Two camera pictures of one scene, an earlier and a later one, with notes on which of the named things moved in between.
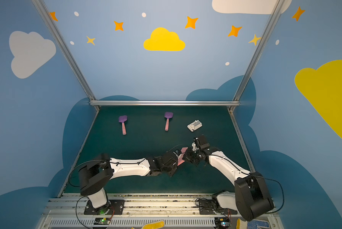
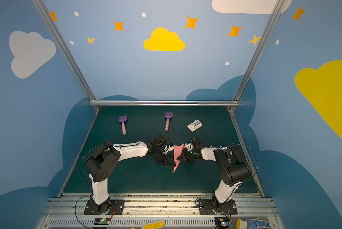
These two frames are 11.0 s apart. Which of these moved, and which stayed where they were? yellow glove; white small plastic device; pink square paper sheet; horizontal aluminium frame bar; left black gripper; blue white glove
Moved: left black gripper; pink square paper sheet
Stayed: white small plastic device; horizontal aluminium frame bar; blue white glove; yellow glove
